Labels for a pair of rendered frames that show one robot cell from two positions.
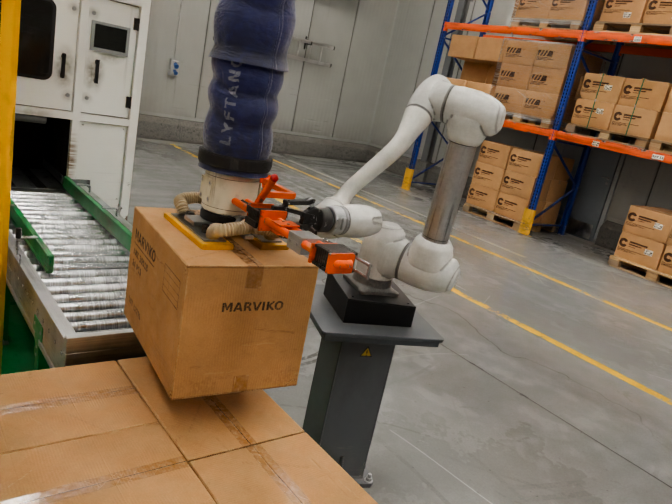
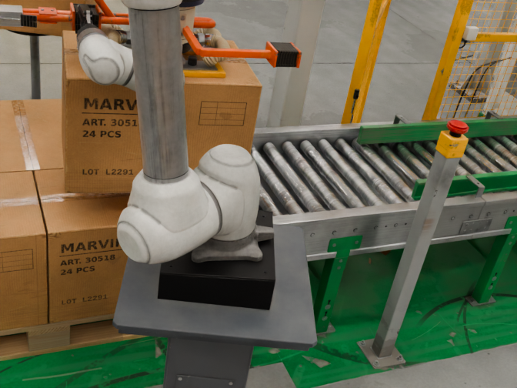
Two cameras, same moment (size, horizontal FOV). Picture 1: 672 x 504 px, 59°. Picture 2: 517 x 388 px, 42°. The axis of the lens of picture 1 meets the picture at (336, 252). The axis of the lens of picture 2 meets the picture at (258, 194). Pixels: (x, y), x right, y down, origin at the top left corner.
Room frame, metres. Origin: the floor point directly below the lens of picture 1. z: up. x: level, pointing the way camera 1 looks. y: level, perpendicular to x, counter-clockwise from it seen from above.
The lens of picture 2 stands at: (2.70, -1.55, 1.91)
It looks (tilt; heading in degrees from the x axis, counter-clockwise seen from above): 32 degrees down; 104
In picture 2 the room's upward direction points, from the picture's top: 10 degrees clockwise
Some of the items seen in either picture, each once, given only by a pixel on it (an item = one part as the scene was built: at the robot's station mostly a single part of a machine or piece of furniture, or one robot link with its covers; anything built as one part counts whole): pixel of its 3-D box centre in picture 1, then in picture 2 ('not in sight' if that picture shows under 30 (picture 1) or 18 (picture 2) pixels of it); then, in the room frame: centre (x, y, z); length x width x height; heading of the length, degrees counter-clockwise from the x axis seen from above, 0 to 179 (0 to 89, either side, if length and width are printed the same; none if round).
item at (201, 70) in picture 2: (251, 227); (170, 64); (1.90, 0.29, 1.09); 0.34 x 0.10 x 0.05; 37
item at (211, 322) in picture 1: (212, 292); (155, 112); (1.82, 0.37, 0.87); 0.60 x 0.40 x 0.40; 34
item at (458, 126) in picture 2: not in sight; (456, 128); (2.80, 0.57, 1.02); 0.07 x 0.07 x 0.04
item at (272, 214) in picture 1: (266, 216); (85, 17); (1.64, 0.21, 1.20); 0.10 x 0.08 x 0.06; 127
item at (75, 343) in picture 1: (163, 334); not in sight; (2.04, 0.57, 0.58); 0.70 x 0.03 x 0.06; 131
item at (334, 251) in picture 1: (331, 257); not in sight; (1.36, 0.01, 1.20); 0.08 x 0.07 x 0.05; 37
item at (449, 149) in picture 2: not in sight; (414, 255); (2.80, 0.57, 0.50); 0.07 x 0.07 x 1.00; 41
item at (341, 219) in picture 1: (333, 220); (93, 45); (1.78, 0.03, 1.20); 0.09 x 0.06 x 0.09; 41
